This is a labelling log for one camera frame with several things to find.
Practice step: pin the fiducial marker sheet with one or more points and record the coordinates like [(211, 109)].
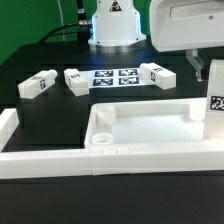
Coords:
[(112, 78)]

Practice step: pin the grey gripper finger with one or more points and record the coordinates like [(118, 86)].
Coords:
[(196, 61)]

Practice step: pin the white desk top tray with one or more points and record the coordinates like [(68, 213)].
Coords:
[(176, 124)]

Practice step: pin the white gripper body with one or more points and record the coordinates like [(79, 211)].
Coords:
[(186, 24)]

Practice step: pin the white obstacle fence frame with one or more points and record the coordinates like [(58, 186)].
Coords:
[(196, 156)]

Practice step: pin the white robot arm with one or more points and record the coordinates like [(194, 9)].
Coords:
[(116, 27)]

